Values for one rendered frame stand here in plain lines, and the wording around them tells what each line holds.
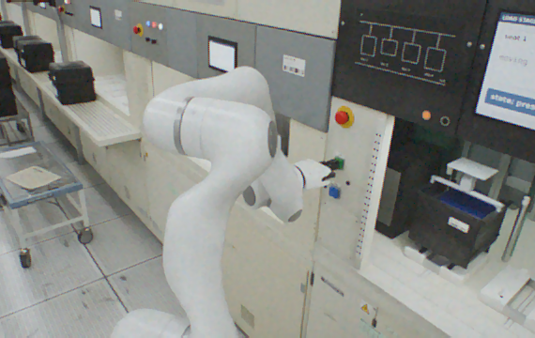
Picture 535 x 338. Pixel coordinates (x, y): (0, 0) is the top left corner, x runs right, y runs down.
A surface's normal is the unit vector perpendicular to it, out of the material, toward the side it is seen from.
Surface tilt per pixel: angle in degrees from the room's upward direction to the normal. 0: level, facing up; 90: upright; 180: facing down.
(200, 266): 71
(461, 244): 90
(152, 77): 90
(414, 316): 90
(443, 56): 90
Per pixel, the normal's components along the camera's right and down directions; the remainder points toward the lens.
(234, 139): -0.23, 0.00
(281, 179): 0.31, 0.01
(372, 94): -0.77, 0.24
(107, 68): 0.64, 0.36
